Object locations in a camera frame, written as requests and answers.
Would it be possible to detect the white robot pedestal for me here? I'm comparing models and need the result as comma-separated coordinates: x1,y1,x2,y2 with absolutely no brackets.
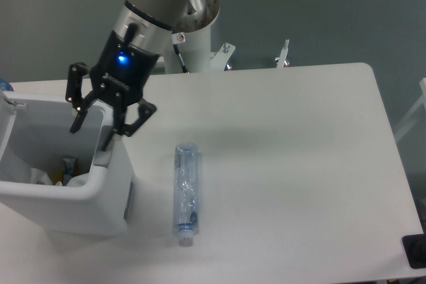
151,0,237,74

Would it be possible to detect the blue object at left edge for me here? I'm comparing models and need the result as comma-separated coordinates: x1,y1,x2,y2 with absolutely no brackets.
0,78,14,92

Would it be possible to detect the white frame at right edge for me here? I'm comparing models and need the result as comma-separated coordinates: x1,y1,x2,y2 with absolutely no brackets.
393,78,425,144

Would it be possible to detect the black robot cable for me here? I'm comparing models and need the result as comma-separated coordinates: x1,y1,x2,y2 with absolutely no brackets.
171,33,190,74

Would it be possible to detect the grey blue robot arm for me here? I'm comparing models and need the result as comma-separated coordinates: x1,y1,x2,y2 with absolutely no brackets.
65,0,189,150

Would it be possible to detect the trash inside can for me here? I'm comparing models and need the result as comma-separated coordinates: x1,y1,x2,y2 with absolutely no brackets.
29,157,81,186

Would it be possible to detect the clear plastic bottle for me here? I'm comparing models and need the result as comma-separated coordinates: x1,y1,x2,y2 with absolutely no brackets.
172,142,199,247

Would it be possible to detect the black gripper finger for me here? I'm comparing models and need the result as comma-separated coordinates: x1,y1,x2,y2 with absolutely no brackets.
65,63,107,133
100,97,157,152

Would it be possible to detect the white trash can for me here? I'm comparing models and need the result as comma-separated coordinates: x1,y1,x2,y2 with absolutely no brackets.
1,91,134,236

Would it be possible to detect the black device at table edge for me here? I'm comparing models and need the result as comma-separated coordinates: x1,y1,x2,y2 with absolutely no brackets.
402,234,425,269

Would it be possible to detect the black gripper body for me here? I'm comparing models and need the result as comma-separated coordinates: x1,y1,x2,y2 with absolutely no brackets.
90,31,159,108

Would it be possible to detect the white green wrapper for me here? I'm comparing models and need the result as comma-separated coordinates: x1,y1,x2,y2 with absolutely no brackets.
66,173,89,188

